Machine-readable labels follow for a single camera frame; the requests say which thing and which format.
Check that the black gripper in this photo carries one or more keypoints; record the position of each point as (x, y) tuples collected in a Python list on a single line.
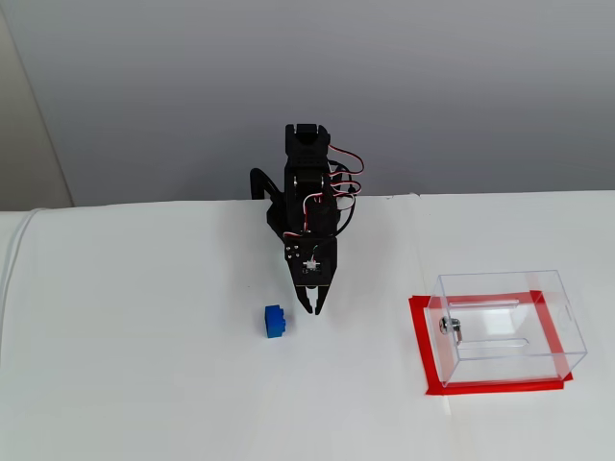
[(321, 275)]

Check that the blue lego brick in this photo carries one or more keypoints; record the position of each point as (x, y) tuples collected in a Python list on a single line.
[(276, 324)]

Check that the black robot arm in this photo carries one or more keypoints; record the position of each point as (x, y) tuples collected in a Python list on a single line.
[(307, 144)]

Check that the transparent plastic box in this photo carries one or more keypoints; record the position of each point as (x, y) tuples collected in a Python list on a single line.
[(509, 355)]

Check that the red tape square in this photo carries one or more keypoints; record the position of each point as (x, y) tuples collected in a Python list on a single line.
[(418, 326)]

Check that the black table clamp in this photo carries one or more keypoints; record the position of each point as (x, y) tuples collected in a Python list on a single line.
[(257, 180)]

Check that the silver cylinder lock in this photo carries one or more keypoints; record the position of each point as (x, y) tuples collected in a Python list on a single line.
[(449, 326)]

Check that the black wrist camera board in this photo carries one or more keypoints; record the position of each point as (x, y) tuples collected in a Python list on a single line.
[(314, 274)]

